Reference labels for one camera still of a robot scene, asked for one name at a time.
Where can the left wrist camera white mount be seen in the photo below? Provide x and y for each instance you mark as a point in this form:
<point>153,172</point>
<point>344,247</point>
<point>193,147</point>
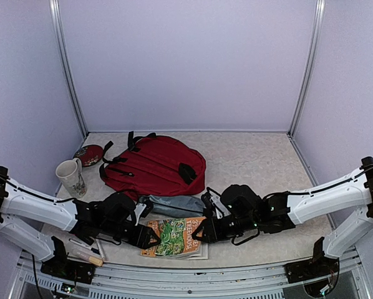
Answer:
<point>142,209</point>

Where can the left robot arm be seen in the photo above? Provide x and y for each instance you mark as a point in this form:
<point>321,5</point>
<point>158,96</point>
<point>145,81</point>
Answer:
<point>116,218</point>

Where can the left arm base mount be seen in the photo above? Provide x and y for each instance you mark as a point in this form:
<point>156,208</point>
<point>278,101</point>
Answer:
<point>61,267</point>

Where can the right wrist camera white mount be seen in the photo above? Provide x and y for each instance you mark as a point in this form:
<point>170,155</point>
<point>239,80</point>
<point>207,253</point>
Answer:
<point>212,202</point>

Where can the silver marker pen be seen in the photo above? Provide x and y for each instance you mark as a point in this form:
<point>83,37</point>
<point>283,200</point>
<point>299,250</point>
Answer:
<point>101,250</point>

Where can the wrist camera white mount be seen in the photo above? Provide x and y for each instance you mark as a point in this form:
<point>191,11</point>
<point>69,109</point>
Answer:
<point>212,202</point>
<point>142,209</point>

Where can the black pen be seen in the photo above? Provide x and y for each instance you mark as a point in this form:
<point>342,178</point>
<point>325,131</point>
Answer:
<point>95,251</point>

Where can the right aluminium corner post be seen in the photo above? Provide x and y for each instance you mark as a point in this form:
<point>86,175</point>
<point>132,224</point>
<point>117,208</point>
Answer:
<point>309,67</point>

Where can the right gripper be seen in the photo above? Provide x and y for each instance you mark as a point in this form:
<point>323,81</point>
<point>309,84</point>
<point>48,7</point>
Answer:
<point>211,233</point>

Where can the left aluminium corner post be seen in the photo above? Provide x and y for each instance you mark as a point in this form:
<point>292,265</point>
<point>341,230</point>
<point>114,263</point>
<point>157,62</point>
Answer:
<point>60,39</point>

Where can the red student backpack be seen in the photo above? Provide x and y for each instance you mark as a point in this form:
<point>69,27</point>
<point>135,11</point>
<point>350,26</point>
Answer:
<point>155,165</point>

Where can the orange treehouse book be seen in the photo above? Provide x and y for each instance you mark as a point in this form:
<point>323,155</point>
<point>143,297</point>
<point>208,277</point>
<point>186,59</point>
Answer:
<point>176,240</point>

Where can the floral ceramic mug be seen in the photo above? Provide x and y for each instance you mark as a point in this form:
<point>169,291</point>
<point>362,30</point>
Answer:
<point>69,173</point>

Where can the grey pencil case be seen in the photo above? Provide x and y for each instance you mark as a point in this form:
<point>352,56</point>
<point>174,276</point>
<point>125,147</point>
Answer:
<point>176,206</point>

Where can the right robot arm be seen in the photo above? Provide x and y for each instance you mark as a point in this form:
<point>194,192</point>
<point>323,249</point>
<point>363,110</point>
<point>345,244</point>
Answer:
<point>239,209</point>

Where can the aluminium corner post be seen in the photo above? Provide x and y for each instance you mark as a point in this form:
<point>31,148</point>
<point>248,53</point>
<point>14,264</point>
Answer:
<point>60,39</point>
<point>309,67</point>

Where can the red floral round tin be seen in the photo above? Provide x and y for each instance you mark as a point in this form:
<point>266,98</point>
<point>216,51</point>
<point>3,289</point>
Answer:
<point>89,155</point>

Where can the aluminium front rail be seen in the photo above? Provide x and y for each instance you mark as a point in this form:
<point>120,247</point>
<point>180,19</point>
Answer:
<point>124,281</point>

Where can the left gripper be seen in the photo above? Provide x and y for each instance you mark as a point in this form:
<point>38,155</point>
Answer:
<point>142,238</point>

